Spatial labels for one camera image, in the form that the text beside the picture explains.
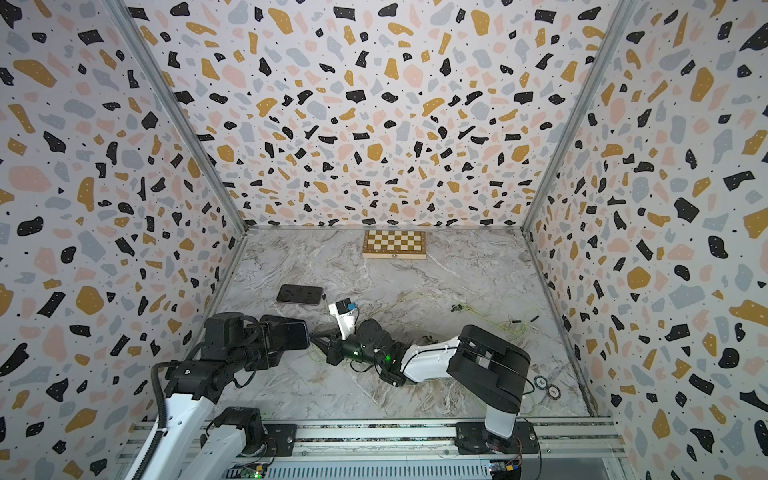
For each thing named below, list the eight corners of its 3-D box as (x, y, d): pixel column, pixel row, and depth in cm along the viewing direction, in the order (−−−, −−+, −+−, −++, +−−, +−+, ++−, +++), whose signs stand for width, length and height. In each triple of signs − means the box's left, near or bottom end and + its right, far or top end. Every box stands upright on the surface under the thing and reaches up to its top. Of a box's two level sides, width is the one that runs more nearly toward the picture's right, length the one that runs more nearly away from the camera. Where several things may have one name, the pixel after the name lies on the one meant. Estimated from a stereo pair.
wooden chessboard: (363, 259, 115) (362, 253, 112) (366, 235, 123) (365, 229, 120) (426, 259, 115) (426, 253, 112) (424, 236, 123) (425, 230, 120)
